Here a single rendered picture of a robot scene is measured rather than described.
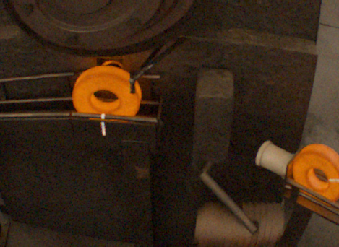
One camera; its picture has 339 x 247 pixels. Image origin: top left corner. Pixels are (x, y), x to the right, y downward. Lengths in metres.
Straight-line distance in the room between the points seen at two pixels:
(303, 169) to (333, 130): 1.16
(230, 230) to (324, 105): 1.25
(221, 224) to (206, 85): 0.33
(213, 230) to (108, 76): 0.42
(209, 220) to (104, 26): 0.54
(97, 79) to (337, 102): 1.49
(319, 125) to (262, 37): 1.15
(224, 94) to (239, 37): 0.14
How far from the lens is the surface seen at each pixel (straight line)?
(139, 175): 1.29
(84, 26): 0.92
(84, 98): 1.18
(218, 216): 1.22
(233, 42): 1.13
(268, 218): 1.23
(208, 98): 1.09
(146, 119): 1.16
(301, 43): 1.17
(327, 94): 2.42
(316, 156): 1.06
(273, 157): 1.14
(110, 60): 1.23
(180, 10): 0.95
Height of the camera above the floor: 1.54
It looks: 46 degrees down
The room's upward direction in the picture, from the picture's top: 1 degrees clockwise
